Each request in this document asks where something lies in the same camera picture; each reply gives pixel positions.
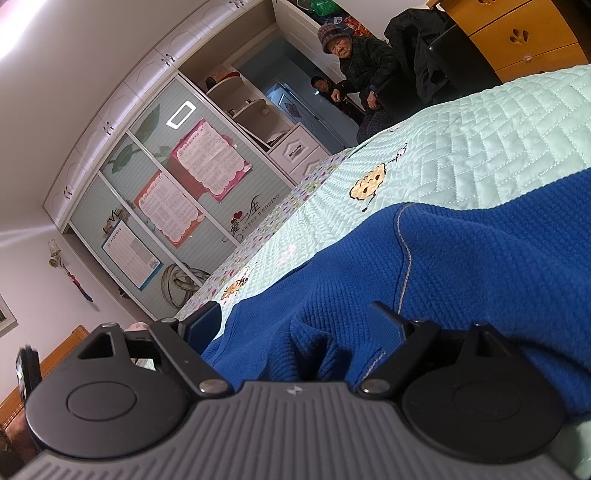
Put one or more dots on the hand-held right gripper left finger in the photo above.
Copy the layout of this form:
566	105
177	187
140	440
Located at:
205	323

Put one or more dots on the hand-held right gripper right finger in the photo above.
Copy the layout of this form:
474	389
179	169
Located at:
385	330

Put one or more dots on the blue knitted sweater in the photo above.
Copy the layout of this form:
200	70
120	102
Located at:
461	277

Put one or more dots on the wooden headboard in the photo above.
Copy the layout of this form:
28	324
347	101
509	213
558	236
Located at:
60	350

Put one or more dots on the blue framed poster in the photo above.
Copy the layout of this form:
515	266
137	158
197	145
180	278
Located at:
131	254

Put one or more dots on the orange framed poster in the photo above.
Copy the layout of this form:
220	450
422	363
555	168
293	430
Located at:
168	210

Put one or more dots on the white glass door wardrobe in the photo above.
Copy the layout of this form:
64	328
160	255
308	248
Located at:
92	207

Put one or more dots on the pink framed poster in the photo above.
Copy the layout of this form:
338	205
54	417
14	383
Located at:
210	159

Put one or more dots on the light green bee print quilt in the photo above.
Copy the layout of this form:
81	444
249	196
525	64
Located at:
485	138

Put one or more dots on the wooden dresser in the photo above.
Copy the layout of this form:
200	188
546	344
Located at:
531	37

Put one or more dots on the green plastic bag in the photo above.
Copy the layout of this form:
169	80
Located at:
325	5

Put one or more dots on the framed wall picture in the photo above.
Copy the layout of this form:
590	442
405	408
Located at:
5	318

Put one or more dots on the hanging wall ornament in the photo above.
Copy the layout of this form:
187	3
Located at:
81	288

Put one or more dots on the wall lamp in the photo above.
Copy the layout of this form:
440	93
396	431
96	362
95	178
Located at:
55	251

